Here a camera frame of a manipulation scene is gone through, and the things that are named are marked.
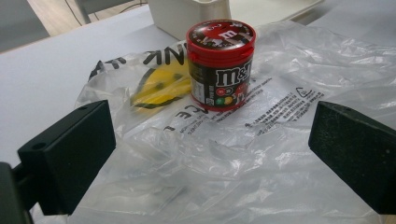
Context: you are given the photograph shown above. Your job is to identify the clear plastic bag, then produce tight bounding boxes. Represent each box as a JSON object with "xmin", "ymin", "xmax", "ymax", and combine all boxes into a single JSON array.
[{"xmin": 31, "ymin": 20, "xmax": 396, "ymax": 224}]

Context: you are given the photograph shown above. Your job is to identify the white table mat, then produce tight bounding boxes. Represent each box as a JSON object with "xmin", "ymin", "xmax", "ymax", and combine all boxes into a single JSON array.
[{"xmin": 0, "ymin": 4, "xmax": 396, "ymax": 169}]

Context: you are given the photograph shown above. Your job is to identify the red candy jar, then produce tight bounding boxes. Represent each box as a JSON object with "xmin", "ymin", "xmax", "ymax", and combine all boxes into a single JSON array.
[{"xmin": 185, "ymin": 19, "xmax": 257, "ymax": 113}]

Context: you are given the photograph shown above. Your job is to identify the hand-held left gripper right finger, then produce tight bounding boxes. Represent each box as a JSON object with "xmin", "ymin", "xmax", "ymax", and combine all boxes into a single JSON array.
[{"xmin": 308, "ymin": 100, "xmax": 396, "ymax": 216}]

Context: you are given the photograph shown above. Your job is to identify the black floor cable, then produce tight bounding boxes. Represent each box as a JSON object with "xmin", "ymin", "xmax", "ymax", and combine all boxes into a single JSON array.
[{"xmin": 64, "ymin": 0, "xmax": 149, "ymax": 19}]

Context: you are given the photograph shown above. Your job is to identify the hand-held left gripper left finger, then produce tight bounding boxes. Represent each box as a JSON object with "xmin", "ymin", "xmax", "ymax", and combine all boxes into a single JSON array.
[{"xmin": 17, "ymin": 99, "xmax": 117, "ymax": 217}]

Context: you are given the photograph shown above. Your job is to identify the white plastic bin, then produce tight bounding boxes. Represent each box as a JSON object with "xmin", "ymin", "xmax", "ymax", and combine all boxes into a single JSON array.
[{"xmin": 147, "ymin": 0, "xmax": 325, "ymax": 41}]

